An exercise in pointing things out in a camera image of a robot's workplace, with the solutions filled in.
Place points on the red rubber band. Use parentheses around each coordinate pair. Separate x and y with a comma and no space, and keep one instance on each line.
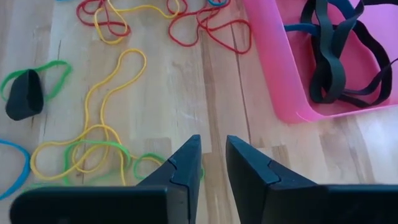
(78,14)
(170,32)
(249,37)

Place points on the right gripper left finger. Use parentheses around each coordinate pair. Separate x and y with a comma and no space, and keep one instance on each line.
(174,186)

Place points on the wide black rubber band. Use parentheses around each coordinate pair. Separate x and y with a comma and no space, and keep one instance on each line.
(385,84)
(332,68)
(25,96)

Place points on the yellow rubber band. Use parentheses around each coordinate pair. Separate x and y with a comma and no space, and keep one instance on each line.
(86,109)
(33,160)
(96,23)

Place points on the pink plastic bin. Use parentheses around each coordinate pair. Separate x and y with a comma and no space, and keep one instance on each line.
(273,62)

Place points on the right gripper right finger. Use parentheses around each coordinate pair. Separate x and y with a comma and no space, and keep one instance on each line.
(258,193)

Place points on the wide blue rubber band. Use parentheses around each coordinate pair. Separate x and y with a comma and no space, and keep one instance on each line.
(300,28)

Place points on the green rubber band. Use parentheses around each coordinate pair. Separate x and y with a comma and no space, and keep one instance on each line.
(53,63)
(96,142)

